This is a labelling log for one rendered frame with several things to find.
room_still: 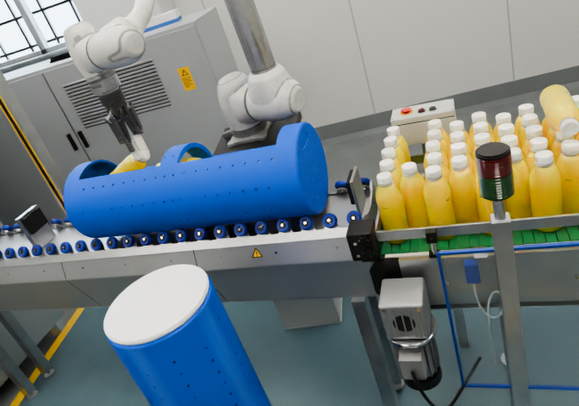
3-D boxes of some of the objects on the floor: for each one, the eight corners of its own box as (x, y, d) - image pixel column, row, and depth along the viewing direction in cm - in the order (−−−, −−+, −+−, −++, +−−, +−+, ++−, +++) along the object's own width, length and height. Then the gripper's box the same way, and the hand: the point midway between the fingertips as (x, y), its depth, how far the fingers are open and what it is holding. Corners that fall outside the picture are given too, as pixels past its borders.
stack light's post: (525, 500, 150) (488, 213, 101) (539, 502, 149) (509, 210, 99) (527, 514, 147) (490, 223, 97) (541, 515, 146) (512, 221, 96)
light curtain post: (148, 334, 277) (-25, 46, 200) (157, 334, 275) (-16, 43, 198) (143, 342, 272) (-37, 51, 195) (152, 342, 270) (-27, 47, 193)
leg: (388, 408, 192) (351, 290, 163) (402, 409, 189) (368, 290, 161) (386, 421, 187) (348, 302, 159) (401, 421, 185) (365, 302, 156)
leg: (33, 390, 264) (-35, 308, 236) (40, 391, 262) (-28, 307, 234) (25, 400, 260) (-45, 316, 231) (33, 400, 257) (-37, 315, 229)
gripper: (114, 84, 158) (146, 146, 169) (83, 103, 145) (120, 171, 155) (132, 78, 155) (163, 143, 166) (102, 98, 142) (139, 167, 152)
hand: (138, 147), depth 159 cm, fingers closed on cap, 4 cm apart
